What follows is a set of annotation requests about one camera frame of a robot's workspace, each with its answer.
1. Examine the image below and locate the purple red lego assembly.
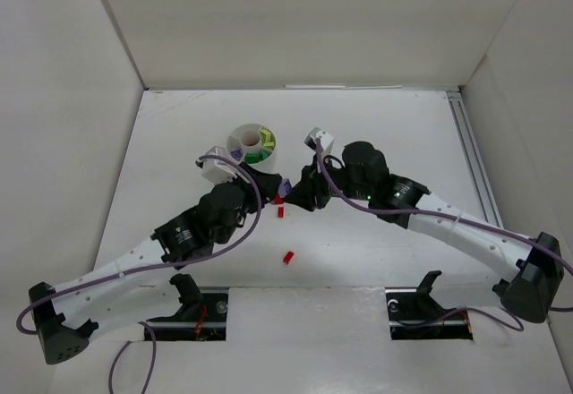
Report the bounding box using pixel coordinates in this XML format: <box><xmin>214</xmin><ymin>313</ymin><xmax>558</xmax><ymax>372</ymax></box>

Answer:
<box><xmin>273</xmin><ymin>178</ymin><xmax>292</xmax><ymax>205</ymax></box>

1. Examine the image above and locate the green square lego brick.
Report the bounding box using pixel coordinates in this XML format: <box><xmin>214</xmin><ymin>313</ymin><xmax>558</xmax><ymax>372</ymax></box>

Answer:
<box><xmin>244</xmin><ymin>153</ymin><xmax>261</xmax><ymax>164</ymax></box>

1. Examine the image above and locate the purple square lego brick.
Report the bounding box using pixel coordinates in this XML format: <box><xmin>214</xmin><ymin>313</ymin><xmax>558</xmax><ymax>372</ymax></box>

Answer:
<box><xmin>230</xmin><ymin>149</ymin><xmax>243</xmax><ymax>160</ymax></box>

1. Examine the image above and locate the yellow-green lego brick large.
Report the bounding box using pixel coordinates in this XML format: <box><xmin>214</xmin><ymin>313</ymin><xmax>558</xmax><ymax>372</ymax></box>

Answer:
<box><xmin>259</xmin><ymin>128</ymin><xmax>276</xmax><ymax>150</ymax></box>

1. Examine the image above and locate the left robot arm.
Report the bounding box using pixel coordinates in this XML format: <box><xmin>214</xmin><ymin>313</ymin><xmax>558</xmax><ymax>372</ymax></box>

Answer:
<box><xmin>16</xmin><ymin>163</ymin><xmax>283</xmax><ymax>365</ymax></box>

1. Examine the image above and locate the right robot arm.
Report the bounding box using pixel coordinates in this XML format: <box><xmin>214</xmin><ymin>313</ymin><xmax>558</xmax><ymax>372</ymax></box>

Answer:
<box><xmin>286</xmin><ymin>133</ymin><xmax>566</xmax><ymax>323</ymax></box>

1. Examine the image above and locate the white divided round container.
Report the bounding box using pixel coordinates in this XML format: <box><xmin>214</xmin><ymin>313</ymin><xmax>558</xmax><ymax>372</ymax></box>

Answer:
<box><xmin>226</xmin><ymin>124</ymin><xmax>278</xmax><ymax>173</ymax></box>

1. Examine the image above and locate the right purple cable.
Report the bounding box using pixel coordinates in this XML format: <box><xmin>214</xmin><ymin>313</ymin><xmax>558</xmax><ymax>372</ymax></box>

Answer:
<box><xmin>312</xmin><ymin>141</ymin><xmax>573</xmax><ymax>332</ymax></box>

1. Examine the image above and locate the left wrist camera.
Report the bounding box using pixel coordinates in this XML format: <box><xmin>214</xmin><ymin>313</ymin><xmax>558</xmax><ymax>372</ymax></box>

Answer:
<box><xmin>197</xmin><ymin>158</ymin><xmax>236</xmax><ymax>185</ymax></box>

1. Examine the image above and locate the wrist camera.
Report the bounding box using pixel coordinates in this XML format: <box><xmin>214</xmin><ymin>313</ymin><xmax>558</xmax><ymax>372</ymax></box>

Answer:
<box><xmin>197</xmin><ymin>158</ymin><xmax>236</xmax><ymax>185</ymax></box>
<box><xmin>304</xmin><ymin>127</ymin><xmax>335</xmax><ymax>156</ymax></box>

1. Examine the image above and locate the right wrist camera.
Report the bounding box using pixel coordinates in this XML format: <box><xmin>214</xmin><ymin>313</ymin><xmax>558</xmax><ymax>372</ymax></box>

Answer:
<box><xmin>304</xmin><ymin>127</ymin><xmax>335</xmax><ymax>156</ymax></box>

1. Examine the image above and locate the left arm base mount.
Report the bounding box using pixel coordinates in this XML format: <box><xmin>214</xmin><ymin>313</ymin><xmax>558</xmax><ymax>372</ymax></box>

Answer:
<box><xmin>146</xmin><ymin>274</ymin><xmax>229</xmax><ymax>342</ymax></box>

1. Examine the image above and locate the aluminium rail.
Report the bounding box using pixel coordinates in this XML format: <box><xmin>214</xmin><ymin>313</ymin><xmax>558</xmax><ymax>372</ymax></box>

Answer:
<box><xmin>446</xmin><ymin>90</ymin><xmax>503</xmax><ymax>227</ymax></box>

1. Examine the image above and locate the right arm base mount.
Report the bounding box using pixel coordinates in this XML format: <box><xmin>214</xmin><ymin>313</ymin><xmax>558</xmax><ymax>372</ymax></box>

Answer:
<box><xmin>385</xmin><ymin>270</ymin><xmax>474</xmax><ymax>340</ymax></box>

